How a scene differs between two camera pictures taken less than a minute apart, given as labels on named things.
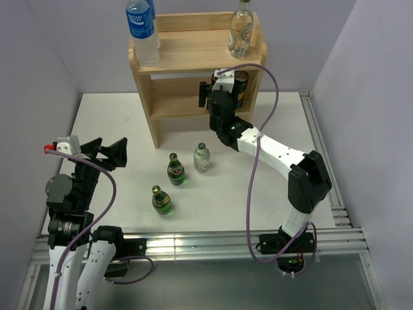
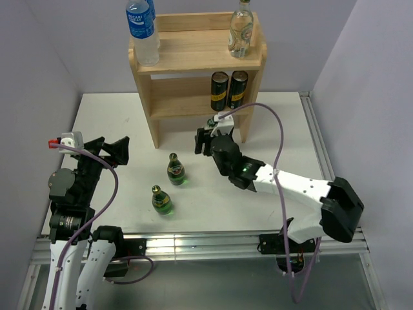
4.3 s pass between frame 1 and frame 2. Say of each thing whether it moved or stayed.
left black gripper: stayed
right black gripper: moved
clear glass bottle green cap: stayed
